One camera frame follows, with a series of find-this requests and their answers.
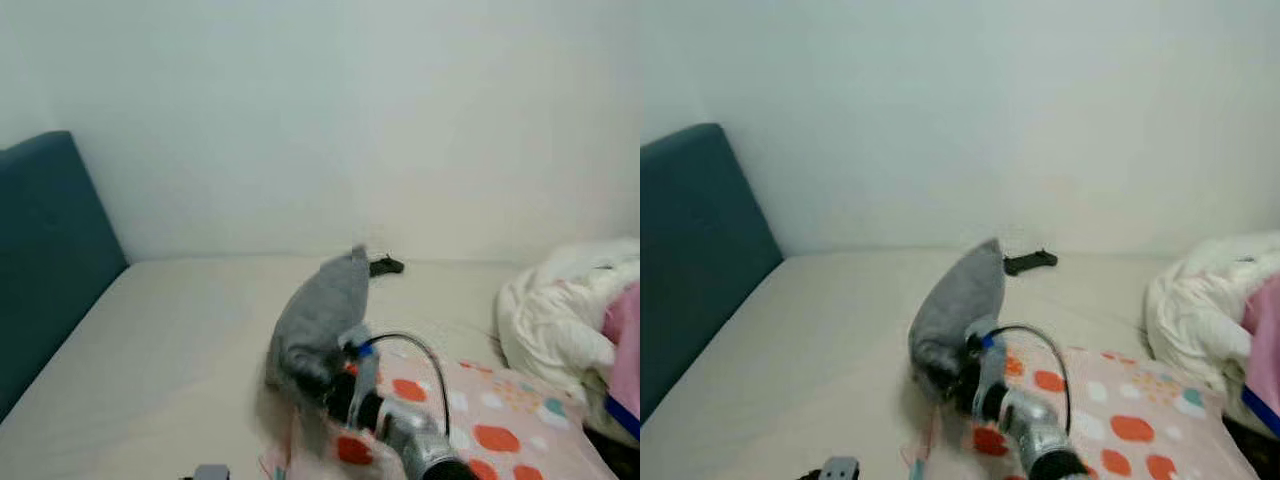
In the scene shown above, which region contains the cream bed mattress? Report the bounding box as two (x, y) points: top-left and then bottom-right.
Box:
(0, 256), (641, 480)
(640, 248), (1280, 480)

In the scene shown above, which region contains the white crumpled duvet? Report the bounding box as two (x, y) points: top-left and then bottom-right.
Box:
(1144, 232), (1280, 399)
(494, 237), (641, 411)

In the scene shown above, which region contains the teal upholstered headboard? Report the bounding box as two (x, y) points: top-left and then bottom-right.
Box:
(0, 130), (130, 423)
(640, 123), (785, 423)

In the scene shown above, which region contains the blue fabric strip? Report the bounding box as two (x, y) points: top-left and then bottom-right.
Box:
(603, 394), (641, 442)
(1241, 385), (1280, 438)

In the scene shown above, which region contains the pink cloth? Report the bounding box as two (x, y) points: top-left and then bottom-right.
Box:
(1240, 275), (1280, 419)
(601, 282), (641, 423)

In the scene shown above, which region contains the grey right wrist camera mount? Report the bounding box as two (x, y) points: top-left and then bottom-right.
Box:
(968, 318), (1009, 397)
(342, 325), (382, 403)

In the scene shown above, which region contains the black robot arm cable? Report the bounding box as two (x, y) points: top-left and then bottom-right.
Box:
(990, 323), (1073, 435)
(362, 332), (451, 437)

